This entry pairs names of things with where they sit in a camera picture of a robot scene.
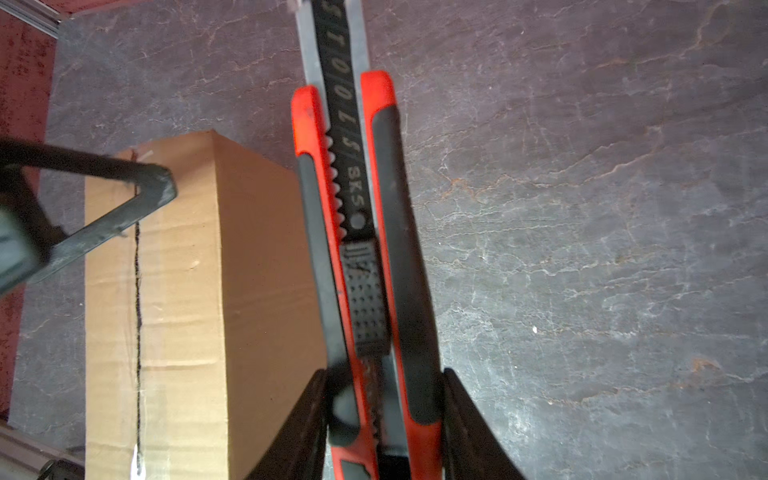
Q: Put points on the aluminium left corner post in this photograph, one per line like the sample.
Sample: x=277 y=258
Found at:
x=34 y=13

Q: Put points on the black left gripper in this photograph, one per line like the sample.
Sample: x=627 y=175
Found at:
x=32 y=249

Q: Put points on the red handled box cutter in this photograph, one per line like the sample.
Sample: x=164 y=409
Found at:
x=384 y=399

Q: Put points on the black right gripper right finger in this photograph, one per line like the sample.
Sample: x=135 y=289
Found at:
x=470 y=449

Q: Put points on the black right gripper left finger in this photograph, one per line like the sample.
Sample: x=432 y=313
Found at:
x=298 y=450

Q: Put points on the brown cardboard express box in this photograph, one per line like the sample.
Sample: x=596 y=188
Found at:
x=201 y=321

